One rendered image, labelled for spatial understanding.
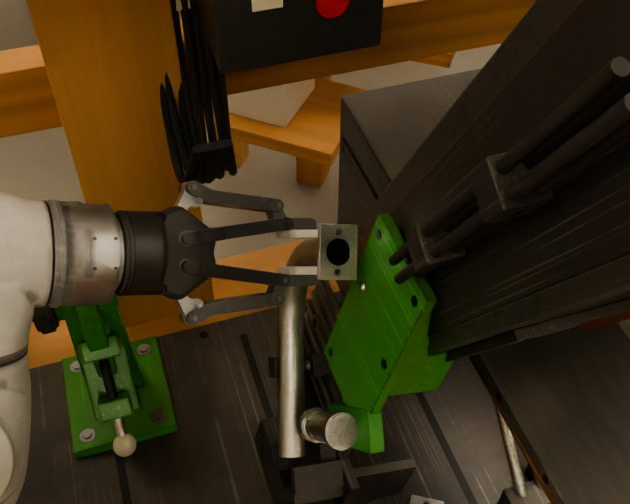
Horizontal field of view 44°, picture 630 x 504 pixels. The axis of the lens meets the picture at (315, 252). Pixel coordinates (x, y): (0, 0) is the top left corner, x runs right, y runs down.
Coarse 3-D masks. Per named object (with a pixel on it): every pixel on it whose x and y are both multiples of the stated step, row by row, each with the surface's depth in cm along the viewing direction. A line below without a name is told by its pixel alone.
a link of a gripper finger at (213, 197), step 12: (192, 192) 71; (204, 192) 71; (216, 192) 72; (228, 192) 72; (216, 204) 73; (228, 204) 72; (240, 204) 73; (252, 204) 74; (264, 204) 74; (276, 204) 75
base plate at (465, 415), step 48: (192, 336) 111; (240, 336) 111; (48, 384) 106; (192, 384) 106; (240, 384) 106; (480, 384) 106; (48, 432) 101; (192, 432) 101; (240, 432) 101; (384, 432) 101; (432, 432) 101; (480, 432) 101; (48, 480) 96; (96, 480) 96; (144, 480) 96; (192, 480) 96; (240, 480) 96; (432, 480) 96; (480, 480) 96; (528, 480) 96
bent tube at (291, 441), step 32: (320, 224) 76; (352, 224) 77; (320, 256) 76; (352, 256) 77; (288, 288) 88; (288, 320) 89; (288, 352) 88; (288, 384) 88; (288, 416) 88; (288, 448) 88
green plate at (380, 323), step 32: (384, 224) 74; (384, 256) 74; (352, 288) 81; (384, 288) 74; (416, 288) 69; (352, 320) 81; (384, 320) 75; (416, 320) 69; (352, 352) 82; (384, 352) 75; (416, 352) 75; (352, 384) 82; (384, 384) 75; (416, 384) 80
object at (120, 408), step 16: (112, 336) 92; (80, 352) 94; (96, 352) 91; (112, 352) 92; (128, 368) 95; (96, 384) 95; (112, 384) 93; (128, 384) 95; (96, 400) 95; (112, 400) 92; (128, 400) 93; (96, 416) 95; (112, 416) 92
